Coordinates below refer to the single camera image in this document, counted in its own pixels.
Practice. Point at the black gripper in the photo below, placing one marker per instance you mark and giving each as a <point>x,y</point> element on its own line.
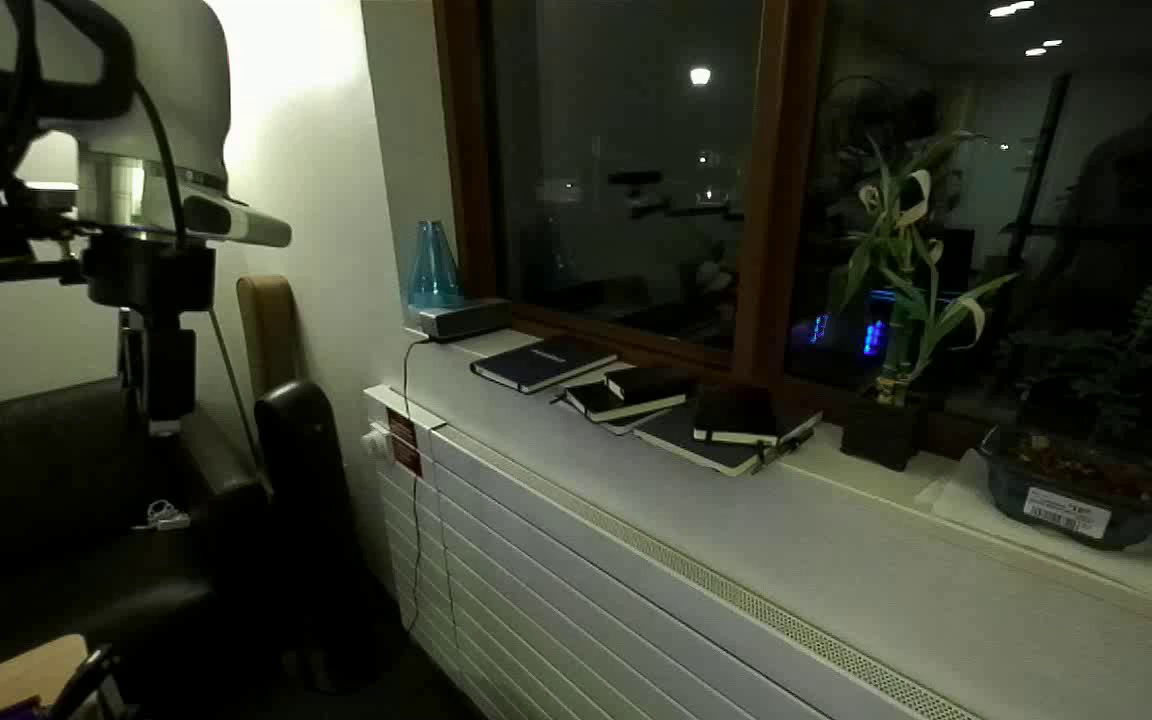
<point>149,274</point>

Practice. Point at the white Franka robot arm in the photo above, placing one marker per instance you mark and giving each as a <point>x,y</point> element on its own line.
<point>176,80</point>

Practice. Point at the small white plastic item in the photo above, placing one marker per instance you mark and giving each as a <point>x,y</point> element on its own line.
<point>161,518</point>

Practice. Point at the wooden chair back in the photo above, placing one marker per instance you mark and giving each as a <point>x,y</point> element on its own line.
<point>270,333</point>

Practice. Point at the black leather sofa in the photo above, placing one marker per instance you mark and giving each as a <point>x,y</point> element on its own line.
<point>57,533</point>

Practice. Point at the blue humidifier bottle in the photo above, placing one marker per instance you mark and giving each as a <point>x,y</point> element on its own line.
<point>435,265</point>

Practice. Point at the grey metal box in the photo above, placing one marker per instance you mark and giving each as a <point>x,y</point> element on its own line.
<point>457,323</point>

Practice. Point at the wooden table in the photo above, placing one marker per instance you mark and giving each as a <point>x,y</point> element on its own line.
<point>1,681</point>

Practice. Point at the white slatted radiator cover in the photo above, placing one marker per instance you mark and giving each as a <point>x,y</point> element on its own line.
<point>577,585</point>

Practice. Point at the black notebook with white ribbon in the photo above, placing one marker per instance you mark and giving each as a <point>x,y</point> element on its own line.
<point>631,399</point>

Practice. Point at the small black notebook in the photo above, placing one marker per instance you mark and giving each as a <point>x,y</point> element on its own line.
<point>737,412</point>

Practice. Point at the green plant in black pot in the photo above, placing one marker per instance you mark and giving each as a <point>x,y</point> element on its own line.
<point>884,435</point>

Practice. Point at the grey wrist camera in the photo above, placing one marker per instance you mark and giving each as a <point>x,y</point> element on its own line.
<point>237,222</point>

